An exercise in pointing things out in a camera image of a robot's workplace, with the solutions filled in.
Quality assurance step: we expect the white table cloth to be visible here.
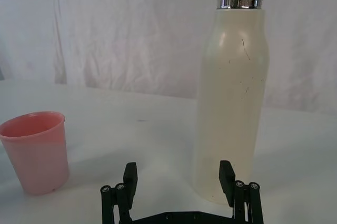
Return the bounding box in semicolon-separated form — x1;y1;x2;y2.
0;78;337;224

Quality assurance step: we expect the white curtain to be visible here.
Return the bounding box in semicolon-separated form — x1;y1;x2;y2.
0;0;337;116

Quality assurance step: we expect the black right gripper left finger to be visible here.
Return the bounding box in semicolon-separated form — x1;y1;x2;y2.
100;162;138;224

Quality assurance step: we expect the cream vacuum bottle steel neck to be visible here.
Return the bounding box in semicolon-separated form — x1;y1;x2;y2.
193;0;271;205

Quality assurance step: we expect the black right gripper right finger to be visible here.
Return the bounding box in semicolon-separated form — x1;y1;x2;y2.
219;160;264;224

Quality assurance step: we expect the pink plastic cup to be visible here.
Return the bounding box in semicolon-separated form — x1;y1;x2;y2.
0;110;70;196

